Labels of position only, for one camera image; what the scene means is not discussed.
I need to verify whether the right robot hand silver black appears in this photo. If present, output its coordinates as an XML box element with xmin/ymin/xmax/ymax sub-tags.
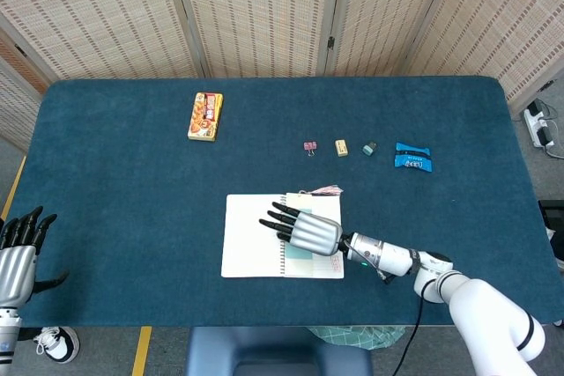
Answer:
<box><xmin>258</xmin><ymin>202</ymin><xmax>345</xmax><ymax>259</ymax></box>

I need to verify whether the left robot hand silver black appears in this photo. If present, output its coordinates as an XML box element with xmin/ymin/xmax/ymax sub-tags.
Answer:
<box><xmin>0</xmin><ymin>205</ymin><xmax>71</xmax><ymax>309</ymax></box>

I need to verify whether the light blue white paper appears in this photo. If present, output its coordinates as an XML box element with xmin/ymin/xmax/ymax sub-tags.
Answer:
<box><xmin>284</xmin><ymin>185</ymin><xmax>344</xmax><ymax>279</ymax></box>

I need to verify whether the open spiral notebook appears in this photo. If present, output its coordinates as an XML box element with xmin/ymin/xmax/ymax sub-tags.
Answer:
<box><xmin>220</xmin><ymin>193</ymin><xmax>345</xmax><ymax>280</ymax></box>

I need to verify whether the black and white sneaker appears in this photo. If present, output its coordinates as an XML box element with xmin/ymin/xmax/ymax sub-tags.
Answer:
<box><xmin>33</xmin><ymin>326</ymin><xmax>81</xmax><ymax>365</ymax></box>

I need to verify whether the green checked cloth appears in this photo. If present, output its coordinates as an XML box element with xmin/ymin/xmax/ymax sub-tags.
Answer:
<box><xmin>306</xmin><ymin>325</ymin><xmax>406</xmax><ymax>351</ymax></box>

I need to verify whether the blue snack packet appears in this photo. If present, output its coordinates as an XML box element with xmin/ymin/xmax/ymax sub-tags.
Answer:
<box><xmin>393</xmin><ymin>142</ymin><xmax>434</xmax><ymax>173</ymax></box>

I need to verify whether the dark blue chair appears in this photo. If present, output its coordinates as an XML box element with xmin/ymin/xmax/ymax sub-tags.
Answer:
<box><xmin>183</xmin><ymin>326</ymin><xmax>374</xmax><ymax>376</ymax></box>

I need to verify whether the dark blue table cloth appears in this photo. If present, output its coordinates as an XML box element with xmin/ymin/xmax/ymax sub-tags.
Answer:
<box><xmin>7</xmin><ymin>76</ymin><xmax>564</xmax><ymax>328</ymax></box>

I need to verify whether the yellow snack box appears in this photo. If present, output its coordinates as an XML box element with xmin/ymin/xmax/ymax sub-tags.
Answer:
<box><xmin>187</xmin><ymin>92</ymin><xmax>224</xmax><ymax>143</ymax></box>

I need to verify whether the woven folding screen panel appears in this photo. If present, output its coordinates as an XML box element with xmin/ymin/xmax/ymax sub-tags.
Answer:
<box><xmin>169</xmin><ymin>0</ymin><xmax>343</xmax><ymax>78</ymax></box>
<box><xmin>0</xmin><ymin>18</ymin><xmax>50</xmax><ymax>152</ymax></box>
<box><xmin>328</xmin><ymin>0</ymin><xmax>459</xmax><ymax>77</ymax></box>
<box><xmin>407</xmin><ymin>0</ymin><xmax>564</xmax><ymax>104</ymax></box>
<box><xmin>0</xmin><ymin>0</ymin><xmax>208</xmax><ymax>83</ymax></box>

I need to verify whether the black box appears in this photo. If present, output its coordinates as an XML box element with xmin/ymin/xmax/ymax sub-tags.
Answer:
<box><xmin>538</xmin><ymin>199</ymin><xmax>564</xmax><ymax>236</ymax></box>

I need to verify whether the white power strip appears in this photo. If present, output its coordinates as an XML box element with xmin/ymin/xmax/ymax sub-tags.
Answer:
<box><xmin>523</xmin><ymin>100</ymin><xmax>555</xmax><ymax>149</ymax></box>

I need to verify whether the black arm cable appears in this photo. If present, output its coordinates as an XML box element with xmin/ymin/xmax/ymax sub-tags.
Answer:
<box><xmin>390</xmin><ymin>281</ymin><xmax>427</xmax><ymax>376</ymax></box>

